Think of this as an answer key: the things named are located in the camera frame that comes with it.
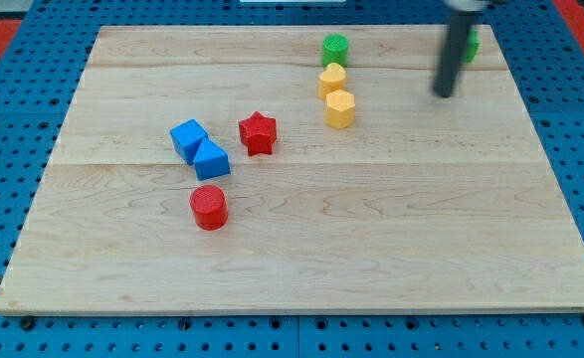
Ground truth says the blue triangular prism block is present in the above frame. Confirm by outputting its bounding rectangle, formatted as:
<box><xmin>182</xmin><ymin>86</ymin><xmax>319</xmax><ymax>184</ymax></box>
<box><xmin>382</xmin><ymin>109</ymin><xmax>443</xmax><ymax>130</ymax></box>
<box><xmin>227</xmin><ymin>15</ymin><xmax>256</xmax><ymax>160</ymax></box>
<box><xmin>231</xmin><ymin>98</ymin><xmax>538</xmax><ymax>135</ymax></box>
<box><xmin>193</xmin><ymin>138</ymin><xmax>231</xmax><ymax>181</ymax></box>

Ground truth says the blue cube block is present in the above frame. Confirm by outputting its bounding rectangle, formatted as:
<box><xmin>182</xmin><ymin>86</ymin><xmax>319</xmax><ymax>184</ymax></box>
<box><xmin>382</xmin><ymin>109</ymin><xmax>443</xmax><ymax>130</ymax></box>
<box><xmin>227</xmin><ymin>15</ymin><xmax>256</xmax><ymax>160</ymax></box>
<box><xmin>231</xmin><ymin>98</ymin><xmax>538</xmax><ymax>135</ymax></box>
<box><xmin>169</xmin><ymin>119</ymin><xmax>208</xmax><ymax>165</ymax></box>

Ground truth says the red cylinder block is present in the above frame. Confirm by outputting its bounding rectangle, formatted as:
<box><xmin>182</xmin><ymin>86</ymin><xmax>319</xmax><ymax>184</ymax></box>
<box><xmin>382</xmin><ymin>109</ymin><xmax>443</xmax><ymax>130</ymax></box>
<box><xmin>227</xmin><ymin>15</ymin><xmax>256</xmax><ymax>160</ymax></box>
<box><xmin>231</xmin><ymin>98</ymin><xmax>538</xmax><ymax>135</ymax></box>
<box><xmin>189</xmin><ymin>185</ymin><xmax>229</xmax><ymax>231</ymax></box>

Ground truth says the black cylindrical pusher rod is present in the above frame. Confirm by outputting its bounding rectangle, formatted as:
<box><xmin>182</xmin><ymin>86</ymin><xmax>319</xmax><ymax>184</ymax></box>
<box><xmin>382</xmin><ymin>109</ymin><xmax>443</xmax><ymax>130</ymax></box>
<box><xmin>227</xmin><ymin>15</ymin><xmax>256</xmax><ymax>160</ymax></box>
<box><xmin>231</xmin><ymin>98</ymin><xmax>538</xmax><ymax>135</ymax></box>
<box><xmin>432</xmin><ymin>0</ymin><xmax>487</xmax><ymax>98</ymax></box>

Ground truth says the red star block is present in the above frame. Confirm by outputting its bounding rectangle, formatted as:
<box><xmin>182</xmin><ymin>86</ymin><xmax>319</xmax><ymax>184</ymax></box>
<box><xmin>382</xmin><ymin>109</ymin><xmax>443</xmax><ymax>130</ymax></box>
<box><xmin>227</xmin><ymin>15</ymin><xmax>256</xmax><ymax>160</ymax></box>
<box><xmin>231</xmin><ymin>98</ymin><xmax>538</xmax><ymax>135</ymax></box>
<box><xmin>239</xmin><ymin>111</ymin><xmax>278</xmax><ymax>156</ymax></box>

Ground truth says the green star block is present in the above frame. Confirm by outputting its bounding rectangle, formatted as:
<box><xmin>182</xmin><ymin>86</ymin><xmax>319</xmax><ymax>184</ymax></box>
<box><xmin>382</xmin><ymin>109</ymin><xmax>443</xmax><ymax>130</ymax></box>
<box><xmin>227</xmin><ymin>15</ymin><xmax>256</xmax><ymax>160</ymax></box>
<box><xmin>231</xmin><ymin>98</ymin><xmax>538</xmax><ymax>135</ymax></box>
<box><xmin>465</xmin><ymin>30</ymin><xmax>481</xmax><ymax>63</ymax></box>

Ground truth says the wooden board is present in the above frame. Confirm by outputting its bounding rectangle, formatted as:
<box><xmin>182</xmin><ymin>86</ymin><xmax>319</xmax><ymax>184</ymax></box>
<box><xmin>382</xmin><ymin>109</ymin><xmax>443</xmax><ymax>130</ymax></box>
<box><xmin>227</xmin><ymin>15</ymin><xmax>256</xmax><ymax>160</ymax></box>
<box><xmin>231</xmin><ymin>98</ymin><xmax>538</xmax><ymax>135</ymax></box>
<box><xmin>0</xmin><ymin>25</ymin><xmax>584</xmax><ymax>316</ymax></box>

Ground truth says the yellow hexagon block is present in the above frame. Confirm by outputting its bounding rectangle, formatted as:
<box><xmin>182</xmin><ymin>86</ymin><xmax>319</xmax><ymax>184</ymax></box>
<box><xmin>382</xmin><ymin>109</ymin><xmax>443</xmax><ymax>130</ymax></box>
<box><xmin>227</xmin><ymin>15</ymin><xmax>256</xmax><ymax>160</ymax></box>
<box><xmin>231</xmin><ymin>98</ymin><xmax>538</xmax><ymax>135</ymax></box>
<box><xmin>325</xmin><ymin>89</ymin><xmax>355</xmax><ymax>129</ymax></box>

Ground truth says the yellow heart block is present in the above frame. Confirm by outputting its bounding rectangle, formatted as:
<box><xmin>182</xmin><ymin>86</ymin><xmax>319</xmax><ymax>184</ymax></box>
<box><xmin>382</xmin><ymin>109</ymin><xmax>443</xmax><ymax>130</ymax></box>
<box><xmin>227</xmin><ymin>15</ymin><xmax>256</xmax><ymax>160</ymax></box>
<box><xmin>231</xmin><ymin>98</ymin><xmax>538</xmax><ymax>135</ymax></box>
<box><xmin>318</xmin><ymin>63</ymin><xmax>347</xmax><ymax>99</ymax></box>

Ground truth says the green cylinder block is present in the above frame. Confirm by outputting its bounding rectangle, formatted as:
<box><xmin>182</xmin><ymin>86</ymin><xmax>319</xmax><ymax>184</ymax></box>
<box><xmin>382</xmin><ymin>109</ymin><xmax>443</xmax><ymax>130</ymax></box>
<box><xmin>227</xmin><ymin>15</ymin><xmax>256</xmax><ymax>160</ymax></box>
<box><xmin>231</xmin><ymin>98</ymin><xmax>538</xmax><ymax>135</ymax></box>
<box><xmin>321</xmin><ymin>33</ymin><xmax>349</xmax><ymax>68</ymax></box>

